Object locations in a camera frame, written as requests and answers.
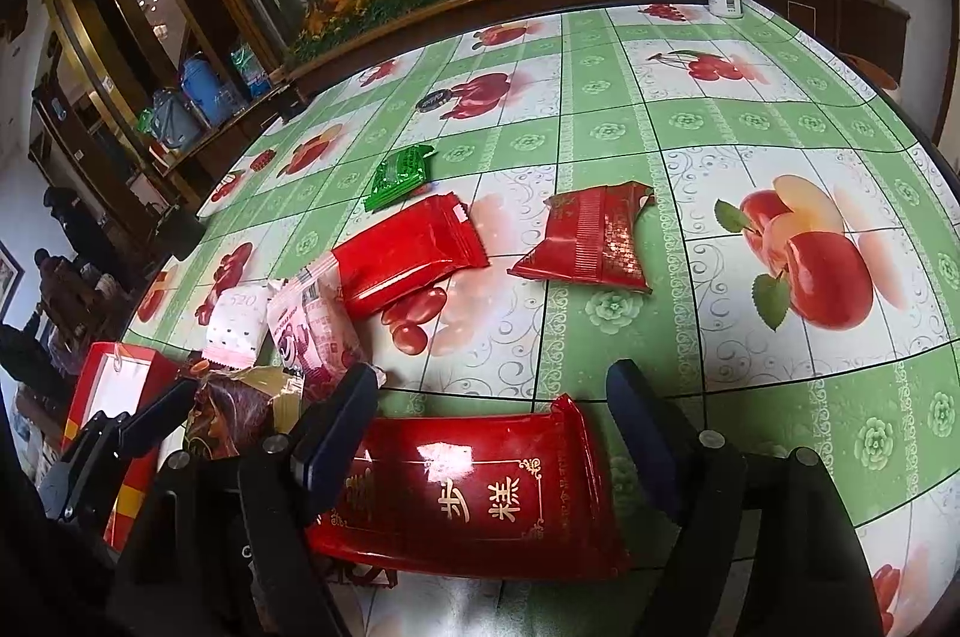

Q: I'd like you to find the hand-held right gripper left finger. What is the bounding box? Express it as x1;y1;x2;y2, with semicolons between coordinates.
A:
109;363;380;637

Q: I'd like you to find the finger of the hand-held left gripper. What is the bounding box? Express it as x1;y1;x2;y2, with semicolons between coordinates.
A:
118;379;200;459

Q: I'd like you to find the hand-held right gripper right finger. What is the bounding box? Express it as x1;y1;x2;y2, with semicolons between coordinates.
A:
606;361;886;637

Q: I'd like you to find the dark brown snack packet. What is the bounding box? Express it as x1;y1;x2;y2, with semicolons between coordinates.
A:
182;361;305;462

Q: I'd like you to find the large red gold-lettered snack packet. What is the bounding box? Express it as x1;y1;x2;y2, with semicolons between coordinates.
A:
306;393;632;582

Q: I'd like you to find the plain glossy red snack packet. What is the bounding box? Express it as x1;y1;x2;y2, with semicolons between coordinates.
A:
330;193;490;319

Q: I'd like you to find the pink white printed snack packet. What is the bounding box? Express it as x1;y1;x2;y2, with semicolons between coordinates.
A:
266;265;368;398

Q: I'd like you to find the white snack packet pink edge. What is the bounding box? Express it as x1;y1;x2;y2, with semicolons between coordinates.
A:
202;284;269;369

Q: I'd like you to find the black object at table edge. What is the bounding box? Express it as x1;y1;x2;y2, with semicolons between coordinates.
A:
154;203;207;259

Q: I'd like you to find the red snack packet gold pattern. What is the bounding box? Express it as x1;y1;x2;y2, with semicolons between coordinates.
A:
508;181;655;293

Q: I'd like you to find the small green snack packet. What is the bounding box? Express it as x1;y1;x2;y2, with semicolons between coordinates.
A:
364;143;437;214

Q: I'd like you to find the dark wooden sideboard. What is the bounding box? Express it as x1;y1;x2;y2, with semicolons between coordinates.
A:
30;74;301;225

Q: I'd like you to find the blue thermos jug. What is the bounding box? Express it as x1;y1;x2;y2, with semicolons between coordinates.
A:
180;53;235;124

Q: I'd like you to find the green fruit-print tablecloth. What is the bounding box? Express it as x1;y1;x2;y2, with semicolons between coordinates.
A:
120;0;960;637

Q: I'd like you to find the green bottle pack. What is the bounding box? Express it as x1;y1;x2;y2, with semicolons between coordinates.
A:
229;40;271;99

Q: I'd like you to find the brown wooden stool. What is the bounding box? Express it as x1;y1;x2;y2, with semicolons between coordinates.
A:
840;53;901;92

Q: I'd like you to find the framed wall picture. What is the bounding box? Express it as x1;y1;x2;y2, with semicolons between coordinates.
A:
0;243;20;319

